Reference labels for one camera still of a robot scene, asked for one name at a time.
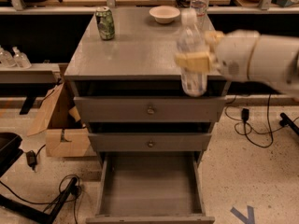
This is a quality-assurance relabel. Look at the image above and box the cardboard box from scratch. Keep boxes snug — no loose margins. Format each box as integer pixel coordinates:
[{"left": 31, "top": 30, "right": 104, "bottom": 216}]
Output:
[{"left": 26, "top": 63, "right": 97, "bottom": 159}]

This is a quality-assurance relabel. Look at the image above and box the grey top drawer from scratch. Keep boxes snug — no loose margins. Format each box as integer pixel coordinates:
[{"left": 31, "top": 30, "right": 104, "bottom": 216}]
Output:
[{"left": 74, "top": 96, "right": 225, "bottom": 122}]

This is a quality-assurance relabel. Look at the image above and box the black power adapter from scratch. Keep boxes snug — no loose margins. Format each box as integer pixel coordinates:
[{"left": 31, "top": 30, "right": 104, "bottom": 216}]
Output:
[
  {"left": 241, "top": 108, "right": 249, "bottom": 122},
  {"left": 26, "top": 150, "right": 37, "bottom": 170}
]

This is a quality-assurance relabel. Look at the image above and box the black metal stand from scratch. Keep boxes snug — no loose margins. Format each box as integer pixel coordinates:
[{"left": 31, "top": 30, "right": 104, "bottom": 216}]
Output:
[{"left": 0, "top": 175, "right": 81, "bottom": 224}]

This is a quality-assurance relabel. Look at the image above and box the grey wooden drawer cabinet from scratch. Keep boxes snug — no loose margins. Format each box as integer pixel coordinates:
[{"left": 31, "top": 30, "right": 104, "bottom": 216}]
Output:
[{"left": 65, "top": 7, "right": 230, "bottom": 161}]

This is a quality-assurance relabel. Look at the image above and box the grey open bottom drawer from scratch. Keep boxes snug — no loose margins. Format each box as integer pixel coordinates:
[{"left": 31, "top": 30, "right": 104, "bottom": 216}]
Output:
[{"left": 86, "top": 152, "right": 215, "bottom": 224}]

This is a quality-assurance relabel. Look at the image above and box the black power adapter left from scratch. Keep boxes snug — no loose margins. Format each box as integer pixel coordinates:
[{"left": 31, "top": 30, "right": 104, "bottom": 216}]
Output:
[{"left": 26, "top": 150, "right": 37, "bottom": 170}]

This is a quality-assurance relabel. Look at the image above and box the clear pump bottle right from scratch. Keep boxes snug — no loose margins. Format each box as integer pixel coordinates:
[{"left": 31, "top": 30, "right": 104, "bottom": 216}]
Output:
[{"left": 12, "top": 47, "right": 32, "bottom": 69}]

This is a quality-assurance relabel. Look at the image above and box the clear pump bottle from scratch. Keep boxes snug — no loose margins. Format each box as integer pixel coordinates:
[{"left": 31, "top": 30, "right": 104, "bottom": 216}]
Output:
[
  {"left": 12, "top": 47, "right": 32, "bottom": 69},
  {"left": 0, "top": 47, "right": 16, "bottom": 67}
]

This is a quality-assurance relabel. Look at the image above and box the white bowl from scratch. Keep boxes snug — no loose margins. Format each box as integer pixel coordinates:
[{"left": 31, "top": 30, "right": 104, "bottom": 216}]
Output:
[{"left": 149, "top": 6, "right": 180, "bottom": 24}]

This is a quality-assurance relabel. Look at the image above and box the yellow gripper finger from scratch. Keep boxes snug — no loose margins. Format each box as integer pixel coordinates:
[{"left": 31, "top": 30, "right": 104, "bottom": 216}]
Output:
[
  {"left": 204, "top": 31, "right": 225, "bottom": 51},
  {"left": 174, "top": 51, "right": 218, "bottom": 73}
]

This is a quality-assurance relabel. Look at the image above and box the green soda can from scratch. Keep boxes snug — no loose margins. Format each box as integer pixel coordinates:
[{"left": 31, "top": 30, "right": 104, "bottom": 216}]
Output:
[{"left": 95, "top": 7, "right": 115, "bottom": 40}]

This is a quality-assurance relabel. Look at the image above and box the labelled plastic bottle white cap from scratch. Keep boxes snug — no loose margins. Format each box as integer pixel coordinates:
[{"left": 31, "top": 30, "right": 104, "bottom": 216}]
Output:
[{"left": 175, "top": 8, "right": 207, "bottom": 97}]

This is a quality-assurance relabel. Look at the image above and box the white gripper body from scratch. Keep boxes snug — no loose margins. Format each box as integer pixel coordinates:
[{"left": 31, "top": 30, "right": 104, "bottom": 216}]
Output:
[{"left": 215, "top": 30, "right": 261, "bottom": 82}]

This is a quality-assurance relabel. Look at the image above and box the black power adapter right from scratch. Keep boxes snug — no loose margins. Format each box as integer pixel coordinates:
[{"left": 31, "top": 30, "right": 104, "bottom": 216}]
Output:
[{"left": 241, "top": 108, "right": 249, "bottom": 122}]

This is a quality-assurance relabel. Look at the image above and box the clear pump bottle left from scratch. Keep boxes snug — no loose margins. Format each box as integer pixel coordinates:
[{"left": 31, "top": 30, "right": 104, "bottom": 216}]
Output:
[{"left": 0, "top": 47, "right": 16, "bottom": 67}]

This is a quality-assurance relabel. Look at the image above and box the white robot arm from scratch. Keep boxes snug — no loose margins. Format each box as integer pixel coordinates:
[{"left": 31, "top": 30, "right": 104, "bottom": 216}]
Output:
[{"left": 174, "top": 30, "right": 299, "bottom": 98}]

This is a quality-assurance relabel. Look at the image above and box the clear water bottle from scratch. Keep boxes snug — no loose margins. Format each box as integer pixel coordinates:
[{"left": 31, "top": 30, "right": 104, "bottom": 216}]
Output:
[{"left": 190, "top": 0, "right": 208, "bottom": 28}]

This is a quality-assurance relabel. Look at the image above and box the black cable on floor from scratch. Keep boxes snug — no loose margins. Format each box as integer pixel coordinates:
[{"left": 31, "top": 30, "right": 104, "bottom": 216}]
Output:
[{"left": 223, "top": 93, "right": 286, "bottom": 148}]

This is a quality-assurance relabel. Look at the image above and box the grey middle drawer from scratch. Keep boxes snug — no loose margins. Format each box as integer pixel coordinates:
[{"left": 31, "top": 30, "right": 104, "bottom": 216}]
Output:
[{"left": 89, "top": 133, "right": 211, "bottom": 152}]

